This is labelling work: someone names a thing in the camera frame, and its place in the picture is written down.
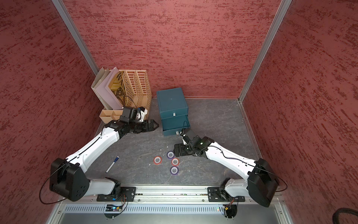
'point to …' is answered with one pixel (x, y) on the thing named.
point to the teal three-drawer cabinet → (174, 110)
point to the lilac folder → (106, 92)
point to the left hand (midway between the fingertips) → (152, 129)
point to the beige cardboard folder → (102, 74)
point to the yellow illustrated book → (117, 87)
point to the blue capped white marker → (115, 160)
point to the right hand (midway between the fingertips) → (180, 153)
